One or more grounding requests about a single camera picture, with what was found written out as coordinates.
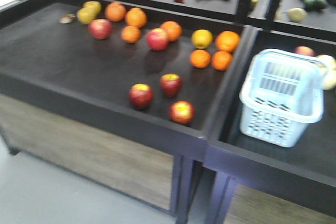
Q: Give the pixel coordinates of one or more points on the light blue plastic basket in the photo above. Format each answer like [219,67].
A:
[281,95]

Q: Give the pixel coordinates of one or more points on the red apple by basket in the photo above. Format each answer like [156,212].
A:
[304,50]

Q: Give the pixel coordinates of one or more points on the dark red apple middle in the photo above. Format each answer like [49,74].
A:
[170,84]

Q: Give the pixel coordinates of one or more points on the dark red apple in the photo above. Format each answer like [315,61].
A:
[170,84]
[141,96]

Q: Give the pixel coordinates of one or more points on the dark red apple left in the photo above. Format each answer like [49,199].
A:
[141,96]

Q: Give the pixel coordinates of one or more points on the black wooden produce table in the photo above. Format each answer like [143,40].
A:
[65,98]

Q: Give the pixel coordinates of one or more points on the orange front right inner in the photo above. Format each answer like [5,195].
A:
[200,58]

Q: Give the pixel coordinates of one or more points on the pink red apple centre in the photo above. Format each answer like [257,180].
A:
[157,39]

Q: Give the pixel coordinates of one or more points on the pink red apple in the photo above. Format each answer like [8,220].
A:
[100,28]
[157,39]

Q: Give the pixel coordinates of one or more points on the orange front right outer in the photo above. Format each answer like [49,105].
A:
[221,60]

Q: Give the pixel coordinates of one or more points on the yellow round citrus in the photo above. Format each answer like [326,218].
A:
[201,39]

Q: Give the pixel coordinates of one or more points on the orange behind centre apple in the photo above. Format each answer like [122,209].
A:
[173,30]

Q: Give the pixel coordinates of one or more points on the small orange front left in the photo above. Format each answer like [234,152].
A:
[130,34]

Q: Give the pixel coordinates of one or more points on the large orange far right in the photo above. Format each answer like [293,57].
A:
[227,41]

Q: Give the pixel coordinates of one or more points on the pink red apple left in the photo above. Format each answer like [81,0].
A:
[100,28]

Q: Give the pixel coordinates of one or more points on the orange back left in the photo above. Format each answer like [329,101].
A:
[115,12]

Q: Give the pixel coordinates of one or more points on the brown mushroom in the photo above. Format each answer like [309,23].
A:
[67,19]

